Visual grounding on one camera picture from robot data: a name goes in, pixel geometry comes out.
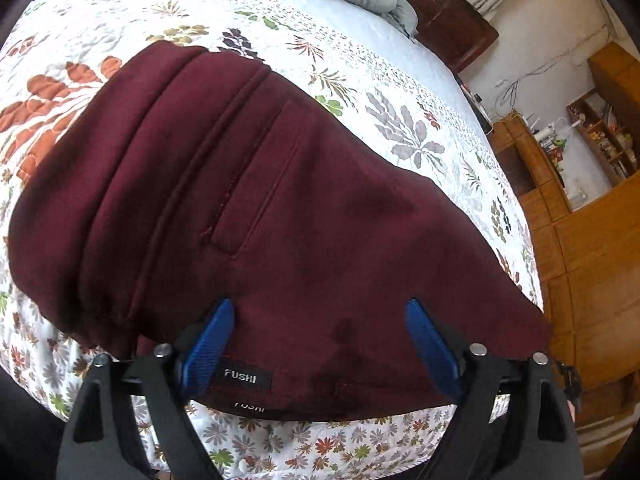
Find wall cables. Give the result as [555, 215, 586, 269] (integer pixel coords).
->
[492, 42, 608, 121]

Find dark wooden headboard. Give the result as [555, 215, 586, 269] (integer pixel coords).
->
[397, 0, 501, 73]

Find wooden wall shelf unit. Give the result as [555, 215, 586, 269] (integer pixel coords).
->
[565, 42, 640, 188]

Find floral quilted bedspread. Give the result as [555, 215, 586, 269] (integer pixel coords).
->
[0, 0, 546, 476]

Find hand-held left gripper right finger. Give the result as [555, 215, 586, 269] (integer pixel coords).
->
[404, 298, 586, 480]

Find maroon pants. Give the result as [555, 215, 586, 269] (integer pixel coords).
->
[7, 41, 553, 423]

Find low wooden cabinet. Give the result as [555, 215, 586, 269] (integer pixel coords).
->
[487, 114, 572, 223]

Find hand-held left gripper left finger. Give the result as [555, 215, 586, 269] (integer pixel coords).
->
[56, 298, 236, 480]

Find large wooden wardrobe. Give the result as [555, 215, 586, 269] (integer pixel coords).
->
[525, 170, 640, 476]

